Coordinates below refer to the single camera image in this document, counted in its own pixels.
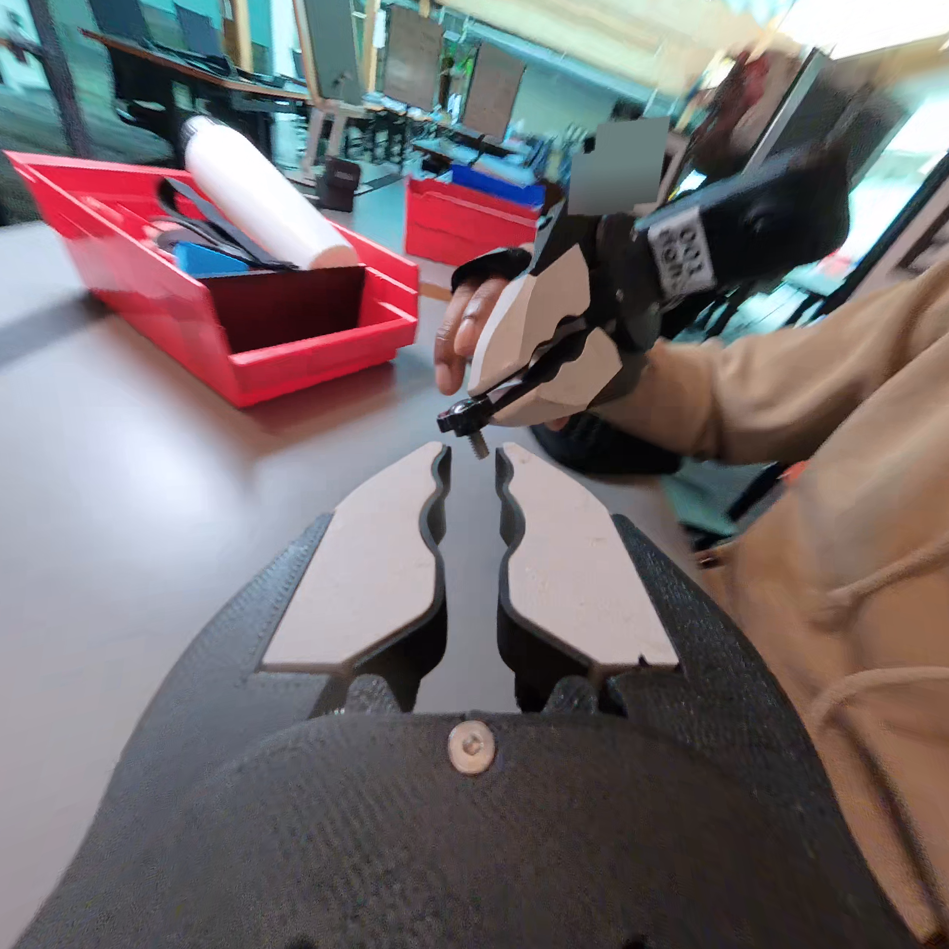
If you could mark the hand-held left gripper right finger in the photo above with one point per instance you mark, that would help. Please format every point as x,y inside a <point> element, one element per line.
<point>586,586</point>

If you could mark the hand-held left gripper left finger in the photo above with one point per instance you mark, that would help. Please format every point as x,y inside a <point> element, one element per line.
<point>363,578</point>

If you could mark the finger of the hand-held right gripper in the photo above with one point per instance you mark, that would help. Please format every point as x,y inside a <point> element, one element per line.
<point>534,319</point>
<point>571,378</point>

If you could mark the black thumb screw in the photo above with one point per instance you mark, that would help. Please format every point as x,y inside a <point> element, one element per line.
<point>460,415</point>

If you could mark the blue black foam block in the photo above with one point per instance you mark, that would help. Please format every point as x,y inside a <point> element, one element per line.
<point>207,261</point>

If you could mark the red plastic bin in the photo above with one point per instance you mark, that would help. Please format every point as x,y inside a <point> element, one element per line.
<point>148,319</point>

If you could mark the person's right forearm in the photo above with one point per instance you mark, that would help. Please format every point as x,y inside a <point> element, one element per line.
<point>778,371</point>

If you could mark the person's right hand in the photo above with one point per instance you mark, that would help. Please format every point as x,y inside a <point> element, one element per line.
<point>463,319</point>

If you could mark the black seat cushion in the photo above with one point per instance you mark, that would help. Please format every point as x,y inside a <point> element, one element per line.
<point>615,448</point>

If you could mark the red storage bin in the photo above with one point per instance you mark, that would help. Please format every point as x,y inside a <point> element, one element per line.
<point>467,230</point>

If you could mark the blue storage bin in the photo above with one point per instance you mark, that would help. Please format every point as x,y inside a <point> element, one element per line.
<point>497,185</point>

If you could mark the brown board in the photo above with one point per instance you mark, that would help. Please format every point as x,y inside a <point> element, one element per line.
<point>493,89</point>
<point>411,59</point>

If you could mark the small black box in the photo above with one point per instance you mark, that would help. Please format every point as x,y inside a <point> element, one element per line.
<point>339,184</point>

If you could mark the person's beige hoodie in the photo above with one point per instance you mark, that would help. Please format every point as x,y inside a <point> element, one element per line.
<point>875,630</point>

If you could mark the white water bottle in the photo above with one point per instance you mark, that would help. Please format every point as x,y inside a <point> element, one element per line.
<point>259,200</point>

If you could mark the black stand pole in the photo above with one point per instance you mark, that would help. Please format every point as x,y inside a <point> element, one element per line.
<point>63,81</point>

